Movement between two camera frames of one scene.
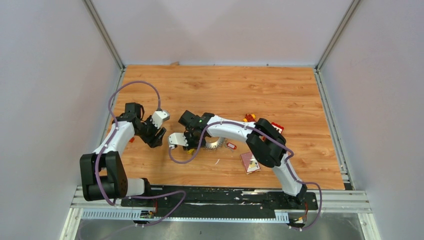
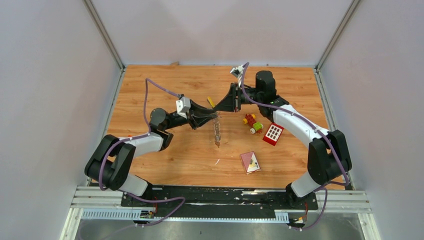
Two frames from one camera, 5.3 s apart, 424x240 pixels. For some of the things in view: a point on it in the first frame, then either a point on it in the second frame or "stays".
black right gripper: x=191 y=145 -> x=230 y=103
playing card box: x=251 y=164 stays
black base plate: x=219 y=201 stays
